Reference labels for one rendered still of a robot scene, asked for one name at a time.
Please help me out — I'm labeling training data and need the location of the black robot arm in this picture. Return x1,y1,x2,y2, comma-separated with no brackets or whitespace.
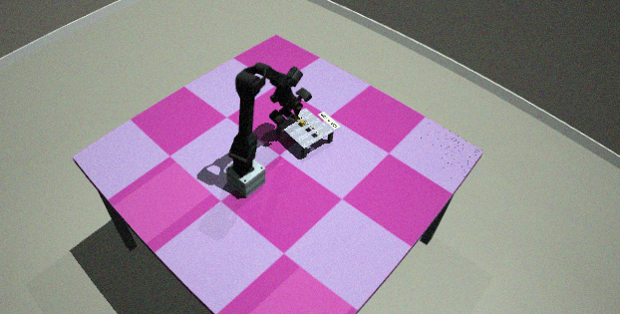
228,62,303,177

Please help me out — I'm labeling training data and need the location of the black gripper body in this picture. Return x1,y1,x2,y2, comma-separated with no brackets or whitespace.
269,88,312,126

